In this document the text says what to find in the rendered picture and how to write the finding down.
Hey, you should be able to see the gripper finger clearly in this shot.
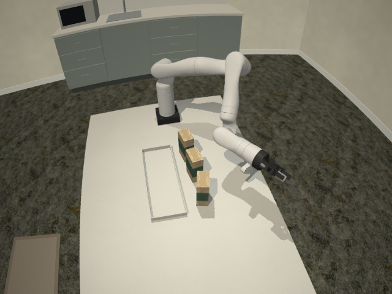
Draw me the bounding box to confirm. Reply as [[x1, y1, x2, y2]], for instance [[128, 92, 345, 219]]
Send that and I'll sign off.
[[262, 167, 288, 183], [266, 160, 292, 181]]

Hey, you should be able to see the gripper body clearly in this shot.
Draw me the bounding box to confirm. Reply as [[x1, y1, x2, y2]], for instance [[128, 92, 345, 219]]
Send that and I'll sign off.
[[252, 149, 272, 172]]

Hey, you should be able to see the tan green-banded coffee pack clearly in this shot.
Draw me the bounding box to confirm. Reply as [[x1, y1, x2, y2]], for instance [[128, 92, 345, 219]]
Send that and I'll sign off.
[[185, 147, 205, 183], [178, 128, 196, 164], [195, 170, 211, 207]]

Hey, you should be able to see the white shallow tray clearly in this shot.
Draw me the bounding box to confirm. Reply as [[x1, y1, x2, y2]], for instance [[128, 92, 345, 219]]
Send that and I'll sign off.
[[141, 145, 189, 223]]

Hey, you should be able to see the white table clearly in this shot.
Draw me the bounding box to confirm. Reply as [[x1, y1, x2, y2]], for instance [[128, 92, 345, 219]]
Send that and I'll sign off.
[[78, 94, 318, 294]]

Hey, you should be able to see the grey kitchen cabinet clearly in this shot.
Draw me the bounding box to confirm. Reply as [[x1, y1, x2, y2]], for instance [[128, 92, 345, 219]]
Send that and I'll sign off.
[[51, 3, 245, 94]]

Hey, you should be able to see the grey sink basin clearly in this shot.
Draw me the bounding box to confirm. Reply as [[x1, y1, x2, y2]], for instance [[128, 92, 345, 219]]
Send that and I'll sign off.
[[106, 10, 142, 23]]

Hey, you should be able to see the beige microwave oven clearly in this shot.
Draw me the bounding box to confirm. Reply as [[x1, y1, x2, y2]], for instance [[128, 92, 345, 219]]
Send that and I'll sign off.
[[56, 0, 100, 30]]

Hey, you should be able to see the brown rectangular mat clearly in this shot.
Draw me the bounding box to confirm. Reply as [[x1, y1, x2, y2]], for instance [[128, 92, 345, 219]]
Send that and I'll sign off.
[[0, 233, 61, 294]]

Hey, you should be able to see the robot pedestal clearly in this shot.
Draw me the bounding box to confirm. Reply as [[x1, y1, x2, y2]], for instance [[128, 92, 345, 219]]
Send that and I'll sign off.
[[155, 105, 181, 126]]

